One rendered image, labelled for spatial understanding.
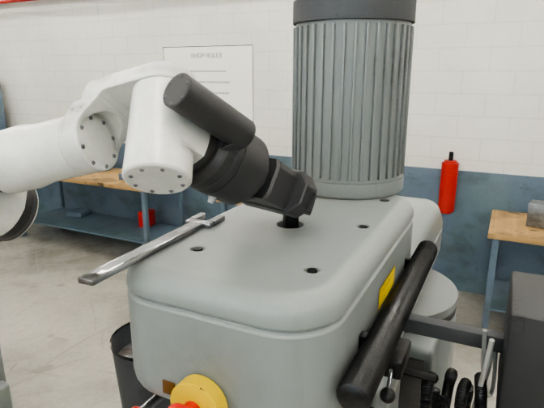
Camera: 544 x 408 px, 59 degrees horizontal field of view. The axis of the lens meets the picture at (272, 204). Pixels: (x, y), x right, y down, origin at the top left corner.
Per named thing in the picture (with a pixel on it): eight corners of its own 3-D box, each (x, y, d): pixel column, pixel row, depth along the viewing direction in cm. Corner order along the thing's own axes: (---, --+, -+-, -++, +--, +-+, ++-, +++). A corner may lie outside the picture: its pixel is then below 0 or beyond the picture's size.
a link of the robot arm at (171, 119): (185, 217, 54) (99, 180, 46) (190, 134, 58) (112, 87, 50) (267, 190, 48) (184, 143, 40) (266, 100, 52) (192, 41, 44)
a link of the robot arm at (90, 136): (205, 162, 49) (96, 184, 53) (209, 88, 52) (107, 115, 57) (170, 129, 43) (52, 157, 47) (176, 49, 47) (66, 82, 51)
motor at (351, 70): (388, 206, 75) (403, -18, 67) (272, 192, 84) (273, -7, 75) (412, 180, 92) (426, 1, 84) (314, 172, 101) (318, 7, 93)
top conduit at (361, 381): (368, 419, 46) (371, 388, 45) (327, 407, 48) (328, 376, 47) (436, 260, 85) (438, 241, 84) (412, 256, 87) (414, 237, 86)
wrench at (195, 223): (100, 289, 46) (99, 281, 46) (70, 282, 48) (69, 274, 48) (224, 220, 68) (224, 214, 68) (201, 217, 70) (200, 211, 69)
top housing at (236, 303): (320, 465, 46) (325, 313, 42) (112, 388, 57) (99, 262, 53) (412, 280, 87) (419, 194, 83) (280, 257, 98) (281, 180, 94)
